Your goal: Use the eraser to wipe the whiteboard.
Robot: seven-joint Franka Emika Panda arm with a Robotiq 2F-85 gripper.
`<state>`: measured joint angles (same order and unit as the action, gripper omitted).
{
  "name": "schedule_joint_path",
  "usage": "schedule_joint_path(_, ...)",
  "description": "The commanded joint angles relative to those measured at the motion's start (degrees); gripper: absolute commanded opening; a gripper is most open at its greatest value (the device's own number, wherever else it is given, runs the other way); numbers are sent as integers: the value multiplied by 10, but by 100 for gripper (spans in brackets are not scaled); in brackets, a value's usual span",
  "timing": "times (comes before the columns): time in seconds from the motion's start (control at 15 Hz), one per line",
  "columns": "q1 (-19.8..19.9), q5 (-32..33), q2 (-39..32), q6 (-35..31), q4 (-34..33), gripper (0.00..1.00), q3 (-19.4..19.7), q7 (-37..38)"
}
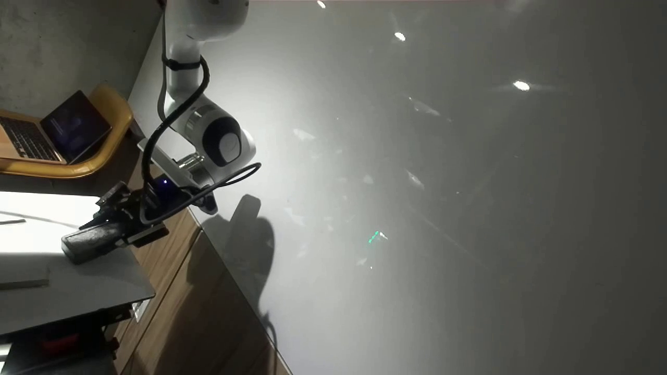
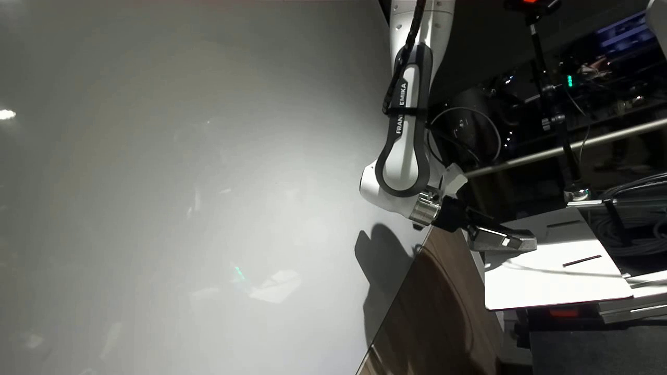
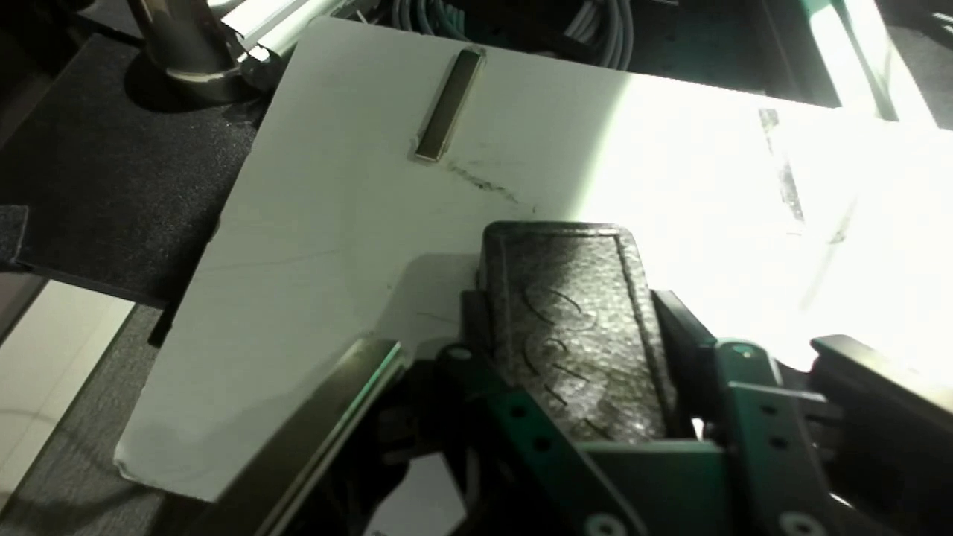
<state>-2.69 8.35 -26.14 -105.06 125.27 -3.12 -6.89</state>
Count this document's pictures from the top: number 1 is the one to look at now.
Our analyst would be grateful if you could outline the red clamp under shelf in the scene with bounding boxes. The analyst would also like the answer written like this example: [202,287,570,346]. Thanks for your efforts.
[39,331,82,358]

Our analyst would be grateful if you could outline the dark wrist camera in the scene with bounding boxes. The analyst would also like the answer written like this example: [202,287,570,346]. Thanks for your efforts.
[196,193,221,216]

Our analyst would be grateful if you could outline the black shelf stand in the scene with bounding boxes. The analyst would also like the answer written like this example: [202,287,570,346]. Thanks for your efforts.
[0,304,135,375]

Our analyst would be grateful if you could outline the open laptop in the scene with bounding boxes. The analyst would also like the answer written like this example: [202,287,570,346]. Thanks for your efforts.
[0,88,115,167]

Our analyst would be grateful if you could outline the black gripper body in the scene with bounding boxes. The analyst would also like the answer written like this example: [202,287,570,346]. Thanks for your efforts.
[95,178,176,225]

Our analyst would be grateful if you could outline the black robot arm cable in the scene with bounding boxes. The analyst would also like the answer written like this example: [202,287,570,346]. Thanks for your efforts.
[139,54,262,234]

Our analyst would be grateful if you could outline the yellow wooden chair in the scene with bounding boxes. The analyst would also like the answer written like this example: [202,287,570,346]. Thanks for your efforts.
[0,84,135,184]

